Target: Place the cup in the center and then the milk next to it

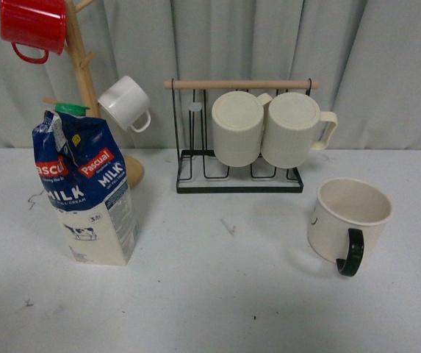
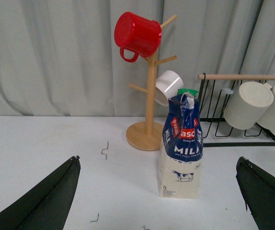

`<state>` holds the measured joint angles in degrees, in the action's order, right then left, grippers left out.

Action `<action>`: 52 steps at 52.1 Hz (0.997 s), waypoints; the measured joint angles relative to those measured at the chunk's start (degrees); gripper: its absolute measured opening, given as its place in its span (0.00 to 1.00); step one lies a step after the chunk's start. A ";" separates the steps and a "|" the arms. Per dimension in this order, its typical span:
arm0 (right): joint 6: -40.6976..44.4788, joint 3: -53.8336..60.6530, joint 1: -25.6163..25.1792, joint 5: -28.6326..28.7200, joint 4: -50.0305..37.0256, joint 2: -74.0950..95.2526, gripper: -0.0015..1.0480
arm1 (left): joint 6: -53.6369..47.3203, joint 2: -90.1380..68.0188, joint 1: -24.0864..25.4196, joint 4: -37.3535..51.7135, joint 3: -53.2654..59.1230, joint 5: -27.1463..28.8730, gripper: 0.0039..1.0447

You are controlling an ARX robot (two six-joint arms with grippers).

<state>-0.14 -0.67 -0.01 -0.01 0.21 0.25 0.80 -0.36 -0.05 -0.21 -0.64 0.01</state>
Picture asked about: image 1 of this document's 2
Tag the white enamel mug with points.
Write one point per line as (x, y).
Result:
(127, 104)

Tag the blue white milk carton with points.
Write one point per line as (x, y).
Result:
(84, 174)

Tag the red enamel mug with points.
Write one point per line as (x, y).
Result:
(38, 24)

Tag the cream mug black handle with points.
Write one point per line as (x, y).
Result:
(347, 221)

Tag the right cream ribbed mug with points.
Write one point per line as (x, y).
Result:
(294, 126)

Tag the wooden mug tree stand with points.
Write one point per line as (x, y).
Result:
(80, 60)

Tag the cream ribbed mug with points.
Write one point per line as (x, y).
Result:
(237, 127)
(294, 126)

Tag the left cream ribbed mug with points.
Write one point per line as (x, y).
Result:
(237, 127)

